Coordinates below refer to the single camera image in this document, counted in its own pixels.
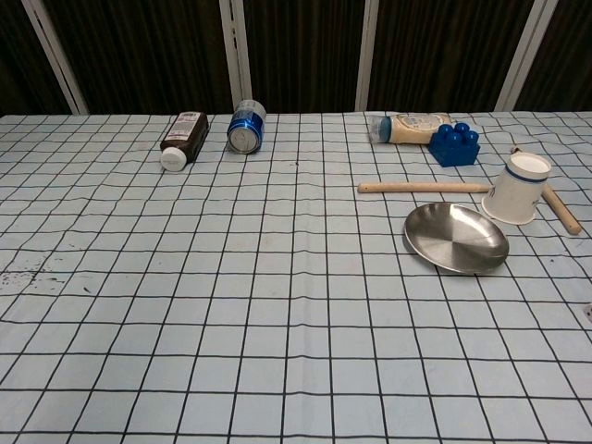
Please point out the round metal plate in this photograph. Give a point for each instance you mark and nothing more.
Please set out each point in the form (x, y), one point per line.
(453, 240)

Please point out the white paper cup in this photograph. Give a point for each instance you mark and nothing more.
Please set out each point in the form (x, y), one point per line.
(513, 194)

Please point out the checkered light blue tablecloth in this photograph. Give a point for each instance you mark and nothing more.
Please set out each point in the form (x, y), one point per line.
(277, 277)

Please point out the blue drink can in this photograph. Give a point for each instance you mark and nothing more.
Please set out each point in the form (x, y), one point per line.
(245, 127)

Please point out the long wooden stick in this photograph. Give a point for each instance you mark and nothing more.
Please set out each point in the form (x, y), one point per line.
(416, 187)

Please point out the brown bottle white cap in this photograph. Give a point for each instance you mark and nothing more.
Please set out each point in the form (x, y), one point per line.
(185, 134)

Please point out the mayonnaise squeeze bottle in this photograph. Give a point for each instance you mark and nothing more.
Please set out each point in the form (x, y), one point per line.
(411, 129)

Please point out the blue building block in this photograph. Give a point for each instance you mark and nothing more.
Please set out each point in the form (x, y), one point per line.
(455, 150)

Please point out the dark pleated curtain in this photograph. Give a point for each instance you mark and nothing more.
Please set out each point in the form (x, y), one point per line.
(139, 46)

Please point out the tapered wooden stick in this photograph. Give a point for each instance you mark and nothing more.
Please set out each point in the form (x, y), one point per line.
(562, 210)

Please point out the white frame post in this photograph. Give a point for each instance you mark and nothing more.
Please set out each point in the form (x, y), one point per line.
(527, 51)
(236, 55)
(372, 51)
(55, 60)

